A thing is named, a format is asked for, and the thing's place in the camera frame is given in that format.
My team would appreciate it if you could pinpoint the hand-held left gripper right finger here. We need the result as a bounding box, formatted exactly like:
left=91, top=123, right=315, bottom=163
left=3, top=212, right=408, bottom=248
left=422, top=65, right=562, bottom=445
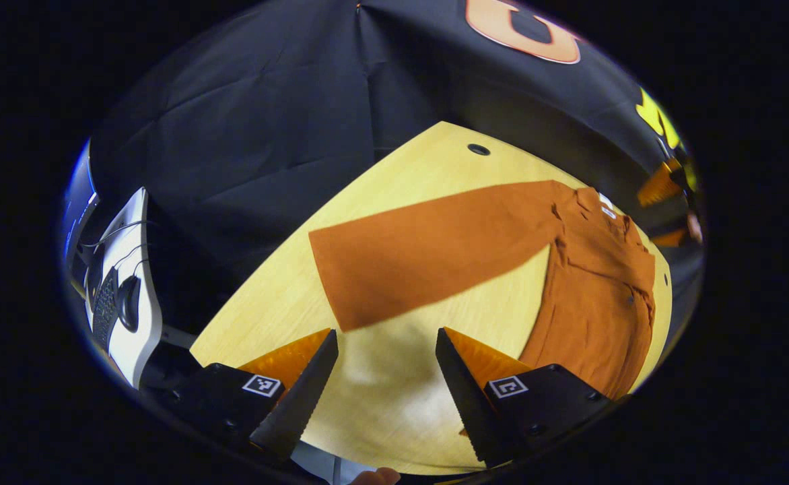
left=435, top=327, right=614, bottom=467

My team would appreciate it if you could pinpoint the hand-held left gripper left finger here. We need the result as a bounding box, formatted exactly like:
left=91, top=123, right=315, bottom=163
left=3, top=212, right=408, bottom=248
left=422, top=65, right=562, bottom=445
left=166, top=328, right=339, bottom=462

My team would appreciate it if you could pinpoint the orange button jacket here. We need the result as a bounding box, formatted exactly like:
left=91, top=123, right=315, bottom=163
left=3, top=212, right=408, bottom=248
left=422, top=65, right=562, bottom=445
left=308, top=180, right=656, bottom=401

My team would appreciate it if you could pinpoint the white side desk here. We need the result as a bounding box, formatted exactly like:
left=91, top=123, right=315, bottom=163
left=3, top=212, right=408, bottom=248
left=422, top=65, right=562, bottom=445
left=83, top=187, right=164, bottom=389

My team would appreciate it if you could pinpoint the black computer mouse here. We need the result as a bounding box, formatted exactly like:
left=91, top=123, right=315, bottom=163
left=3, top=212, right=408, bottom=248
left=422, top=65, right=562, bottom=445
left=118, top=275, right=141, bottom=333

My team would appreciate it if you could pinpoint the black keyboard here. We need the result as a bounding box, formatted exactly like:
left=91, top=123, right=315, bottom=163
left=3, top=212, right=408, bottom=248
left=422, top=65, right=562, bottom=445
left=92, top=266, right=120, bottom=352

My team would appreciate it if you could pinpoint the black backdrop cloth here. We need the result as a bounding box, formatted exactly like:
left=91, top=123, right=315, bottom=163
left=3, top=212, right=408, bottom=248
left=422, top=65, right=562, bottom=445
left=88, top=0, right=705, bottom=337

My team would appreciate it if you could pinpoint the computer monitor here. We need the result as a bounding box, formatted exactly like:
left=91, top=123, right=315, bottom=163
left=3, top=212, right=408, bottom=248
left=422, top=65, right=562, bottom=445
left=63, top=140, right=100, bottom=271

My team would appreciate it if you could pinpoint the thin black cable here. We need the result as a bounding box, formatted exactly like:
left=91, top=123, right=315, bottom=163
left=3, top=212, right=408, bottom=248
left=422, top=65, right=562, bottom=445
left=113, top=244, right=147, bottom=271
left=79, top=220, right=156, bottom=254

